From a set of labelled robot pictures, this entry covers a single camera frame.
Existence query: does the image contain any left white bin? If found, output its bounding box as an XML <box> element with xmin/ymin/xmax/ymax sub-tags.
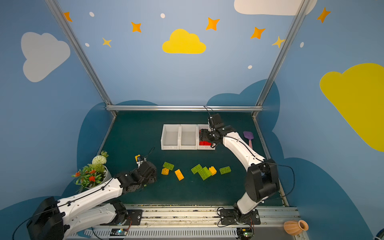
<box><xmin>161</xmin><ymin>124</ymin><xmax>180</xmax><ymax>151</ymax></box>

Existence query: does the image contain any red lego brick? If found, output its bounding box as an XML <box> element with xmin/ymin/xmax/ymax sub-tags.
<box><xmin>199</xmin><ymin>141</ymin><xmax>212</xmax><ymax>146</ymax></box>

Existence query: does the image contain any middle white bin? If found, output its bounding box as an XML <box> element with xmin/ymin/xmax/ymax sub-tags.
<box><xmin>180</xmin><ymin>124</ymin><xmax>198</xmax><ymax>150</ymax></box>

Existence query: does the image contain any green lego brick angled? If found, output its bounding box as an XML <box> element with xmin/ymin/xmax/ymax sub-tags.
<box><xmin>191</xmin><ymin>164</ymin><xmax>203</xmax><ymax>175</ymax></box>

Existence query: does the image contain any yellow lego brick right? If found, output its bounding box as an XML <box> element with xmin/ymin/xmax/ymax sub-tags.
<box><xmin>209</xmin><ymin>166</ymin><xmax>217</xmax><ymax>176</ymax></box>

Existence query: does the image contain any green large lego brick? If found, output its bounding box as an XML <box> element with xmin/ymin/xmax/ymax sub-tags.
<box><xmin>198</xmin><ymin>167</ymin><xmax>212</xmax><ymax>181</ymax></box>

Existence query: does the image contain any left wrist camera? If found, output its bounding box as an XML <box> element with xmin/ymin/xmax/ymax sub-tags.
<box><xmin>136</xmin><ymin>156</ymin><xmax>147</xmax><ymax>167</ymax></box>

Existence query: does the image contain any purple pink toy spatula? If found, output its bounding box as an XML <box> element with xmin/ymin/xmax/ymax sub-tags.
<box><xmin>243</xmin><ymin>131</ymin><xmax>254</xmax><ymax>149</ymax></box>

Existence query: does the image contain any white bin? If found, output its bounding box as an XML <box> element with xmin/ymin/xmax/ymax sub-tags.
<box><xmin>161</xmin><ymin>124</ymin><xmax>180</xmax><ymax>151</ymax></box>
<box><xmin>180</xmin><ymin>124</ymin><xmax>198</xmax><ymax>150</ymax></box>
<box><xmin>197</xmin><ymin>124</ymin><xmax>216</xmax><ymax>151</ymax></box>

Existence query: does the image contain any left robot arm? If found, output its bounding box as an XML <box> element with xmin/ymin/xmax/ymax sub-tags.
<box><xmin>27</xmin><ymin>161</ymin><xmax>157</xmax><ymax>240</ymax></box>

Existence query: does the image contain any yellow long lego brick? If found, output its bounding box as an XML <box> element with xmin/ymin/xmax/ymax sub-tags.
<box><xmin>175</xmin><ymin>169</ymin><xmax>185</xmax><ymax>181</ymax></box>

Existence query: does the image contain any green lego brick centre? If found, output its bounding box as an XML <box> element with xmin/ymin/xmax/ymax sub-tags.
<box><xmin>163</xmin><ymin>162</ymin><xmax>175</xmax><ymax>171</ymax></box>

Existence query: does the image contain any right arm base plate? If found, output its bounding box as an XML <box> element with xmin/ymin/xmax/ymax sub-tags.
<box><xmin>217</xmin><ymin>208</ymin><xmax>261</xmax><ymax>226</ymax></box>

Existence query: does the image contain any potted flower plant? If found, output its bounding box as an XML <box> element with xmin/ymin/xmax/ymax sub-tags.
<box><xmin>72</xmin><ymin>151</ymin><xmax>112</xmax><ymax>193</ymax></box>

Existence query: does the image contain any aluminium rail frame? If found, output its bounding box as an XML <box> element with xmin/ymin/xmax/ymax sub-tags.
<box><xmin>68</xmin><ymin>205</ymin><xmax>309</xmax><ymax>240</ymax></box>

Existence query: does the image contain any right white bin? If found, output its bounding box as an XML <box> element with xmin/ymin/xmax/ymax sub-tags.
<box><xmin>197</xmin><ymin>124</ymin><xmax>216</xmax><ymax>151</ymax></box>

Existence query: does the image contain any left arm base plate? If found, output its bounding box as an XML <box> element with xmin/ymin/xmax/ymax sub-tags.
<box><xmin>118</xmin><ymin>209</ymin><xmax>143</xmax><ymax>226</ymax></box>

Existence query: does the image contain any green lego brick right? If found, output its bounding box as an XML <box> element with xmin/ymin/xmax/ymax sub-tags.
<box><xmin>219</xmin><ymin>166</ymin><xmax>232</xmax><ymax>175</ymax></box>

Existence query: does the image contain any orange-yellow small lego cube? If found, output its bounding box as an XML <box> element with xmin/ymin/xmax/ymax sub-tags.
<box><xmin>161</xmin><ymin>168</ymin><xmax>170</xmax><ymax>176</ymax></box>

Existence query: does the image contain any terracotta clay vase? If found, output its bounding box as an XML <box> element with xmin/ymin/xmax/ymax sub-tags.
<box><xmin>284</xmin><ymin>220</ymin><xmax>309</xmax><ymax>236</ymax></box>

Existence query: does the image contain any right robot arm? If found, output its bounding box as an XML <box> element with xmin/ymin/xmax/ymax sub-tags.
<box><xmin>199</xmin><ymin>114</ymin><xmax>280</xmax><ymax>216</ymax></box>

